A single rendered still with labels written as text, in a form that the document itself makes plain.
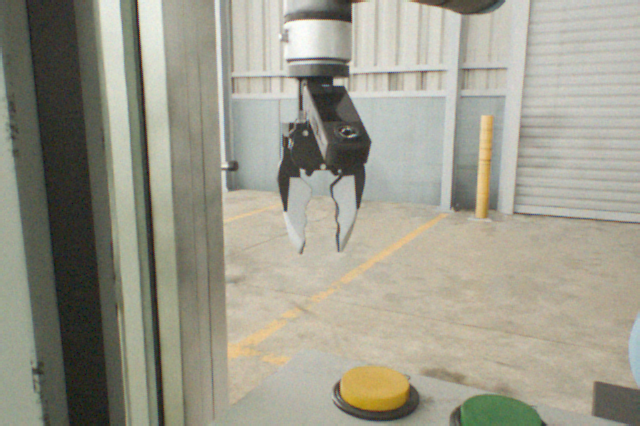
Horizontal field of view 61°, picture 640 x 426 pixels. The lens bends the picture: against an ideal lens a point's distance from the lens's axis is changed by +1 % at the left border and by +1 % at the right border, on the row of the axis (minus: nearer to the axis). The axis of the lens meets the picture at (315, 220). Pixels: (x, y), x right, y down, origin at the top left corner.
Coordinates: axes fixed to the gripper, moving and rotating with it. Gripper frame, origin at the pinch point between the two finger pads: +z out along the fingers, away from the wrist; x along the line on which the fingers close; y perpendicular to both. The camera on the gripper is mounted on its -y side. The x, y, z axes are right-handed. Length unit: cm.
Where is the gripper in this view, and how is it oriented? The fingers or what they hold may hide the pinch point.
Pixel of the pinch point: (321, 243)
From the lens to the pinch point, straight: 62.3
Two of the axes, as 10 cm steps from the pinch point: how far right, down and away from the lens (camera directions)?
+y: -2.0, -2.0, 9.6
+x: -9.8, 0.4, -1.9
